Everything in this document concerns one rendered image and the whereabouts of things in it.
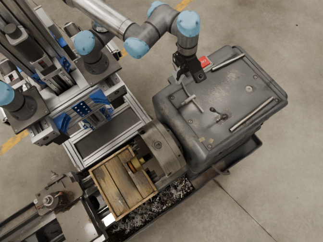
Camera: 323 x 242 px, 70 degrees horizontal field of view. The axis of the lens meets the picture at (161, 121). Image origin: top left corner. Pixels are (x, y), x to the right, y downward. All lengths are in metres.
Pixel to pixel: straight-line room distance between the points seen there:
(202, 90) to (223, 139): 0.28
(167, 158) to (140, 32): 0.63
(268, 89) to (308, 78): 1.78
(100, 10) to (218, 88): 0.69
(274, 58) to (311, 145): 1.05
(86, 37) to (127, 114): 1.18
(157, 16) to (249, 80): 0.67
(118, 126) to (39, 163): 0.96
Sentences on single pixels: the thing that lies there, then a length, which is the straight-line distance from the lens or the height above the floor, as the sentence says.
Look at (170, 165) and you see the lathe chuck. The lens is 1.19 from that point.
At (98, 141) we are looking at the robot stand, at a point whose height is 0.21.
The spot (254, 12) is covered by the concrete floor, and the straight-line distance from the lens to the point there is 3.43.
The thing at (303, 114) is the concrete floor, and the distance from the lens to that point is 2.85.
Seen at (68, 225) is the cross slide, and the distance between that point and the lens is 1.51.
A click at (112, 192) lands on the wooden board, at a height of 0.89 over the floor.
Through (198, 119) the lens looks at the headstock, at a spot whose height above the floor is 1.25.
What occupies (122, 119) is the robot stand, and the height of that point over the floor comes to 0.21.
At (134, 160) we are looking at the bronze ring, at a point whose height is 1.12.
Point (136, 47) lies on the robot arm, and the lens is 0.77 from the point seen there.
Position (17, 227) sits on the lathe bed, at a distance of 1.79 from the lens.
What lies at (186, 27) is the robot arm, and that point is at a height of 1.76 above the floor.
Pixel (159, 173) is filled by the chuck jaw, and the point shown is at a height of 1.12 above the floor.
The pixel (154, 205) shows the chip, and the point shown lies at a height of 0.58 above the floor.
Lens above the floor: 2.35
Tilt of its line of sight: 70 degrees down
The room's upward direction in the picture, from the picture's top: 11 degrees counter-clockwise
